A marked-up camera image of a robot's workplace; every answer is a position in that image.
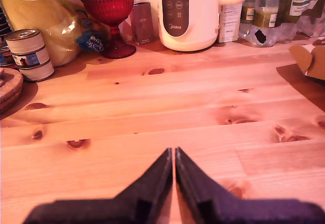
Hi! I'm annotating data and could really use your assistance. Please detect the red glass goblet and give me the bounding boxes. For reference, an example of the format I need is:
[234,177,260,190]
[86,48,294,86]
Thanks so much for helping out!
[73,0,138,59]

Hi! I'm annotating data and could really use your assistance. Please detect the dark blue labelled tin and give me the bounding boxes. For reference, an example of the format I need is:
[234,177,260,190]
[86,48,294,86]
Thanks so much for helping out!
[0,45,17,69]

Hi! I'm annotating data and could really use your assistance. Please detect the white labelled tin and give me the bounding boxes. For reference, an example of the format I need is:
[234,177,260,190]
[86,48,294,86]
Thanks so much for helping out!
[18,60,55,83]
[4,28,46,56]
[10,46,50,70]

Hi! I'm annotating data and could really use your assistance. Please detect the open cardboard box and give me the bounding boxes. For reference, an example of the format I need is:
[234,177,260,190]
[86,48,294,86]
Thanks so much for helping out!
[288,43,325,84]

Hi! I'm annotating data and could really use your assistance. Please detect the round cork trivet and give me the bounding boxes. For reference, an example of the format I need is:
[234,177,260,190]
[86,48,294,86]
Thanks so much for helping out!
[0,91,22,115]
[0,67,24,103]

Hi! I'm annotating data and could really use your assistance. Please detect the clear plastic bottle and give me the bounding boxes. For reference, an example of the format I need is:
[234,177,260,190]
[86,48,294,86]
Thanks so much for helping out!
[253,0,280,47]
[239,0,257,31]

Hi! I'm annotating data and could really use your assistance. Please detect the white printed carton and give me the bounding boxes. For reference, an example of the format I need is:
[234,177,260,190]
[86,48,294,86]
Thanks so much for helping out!
[217,0,243,44]

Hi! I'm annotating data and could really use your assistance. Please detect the small dark grey box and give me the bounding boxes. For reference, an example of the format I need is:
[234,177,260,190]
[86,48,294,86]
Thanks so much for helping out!
[130,2,156,46]

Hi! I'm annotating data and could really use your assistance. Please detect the yellow plastic bag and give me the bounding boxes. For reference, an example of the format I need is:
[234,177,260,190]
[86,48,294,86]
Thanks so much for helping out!
[0,0,112,68]

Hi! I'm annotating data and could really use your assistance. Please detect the green Tesco food bag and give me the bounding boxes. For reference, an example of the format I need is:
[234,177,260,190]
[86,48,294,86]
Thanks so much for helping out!
[275,0,325,38]

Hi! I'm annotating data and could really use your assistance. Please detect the white electric kettle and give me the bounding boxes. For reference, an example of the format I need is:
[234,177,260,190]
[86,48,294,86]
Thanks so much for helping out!
[157,0,254,52]

